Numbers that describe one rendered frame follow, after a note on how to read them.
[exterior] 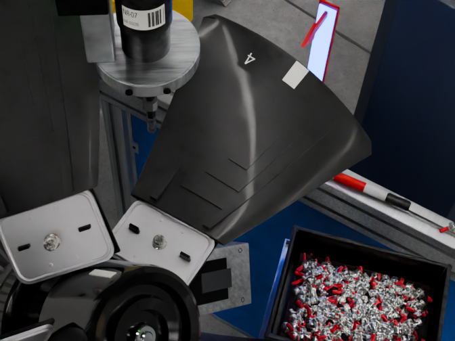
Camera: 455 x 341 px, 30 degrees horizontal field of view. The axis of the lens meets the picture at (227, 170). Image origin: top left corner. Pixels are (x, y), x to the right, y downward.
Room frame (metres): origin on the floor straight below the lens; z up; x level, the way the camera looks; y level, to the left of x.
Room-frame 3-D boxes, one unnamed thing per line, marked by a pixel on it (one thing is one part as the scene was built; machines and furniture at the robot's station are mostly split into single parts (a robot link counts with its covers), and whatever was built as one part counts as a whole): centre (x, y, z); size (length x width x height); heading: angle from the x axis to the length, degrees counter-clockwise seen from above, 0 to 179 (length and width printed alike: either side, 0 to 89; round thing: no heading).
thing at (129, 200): (0.83, 0.19, 0.39); 0.04 x 0.04 x 0.78; 63
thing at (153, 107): (0.36, 0.06, 1.39); 0.01 x 0.01 x 0.05
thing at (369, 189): (0.64, -0.19, 0.87); 0.14 x 0.01 x 0.01; 67
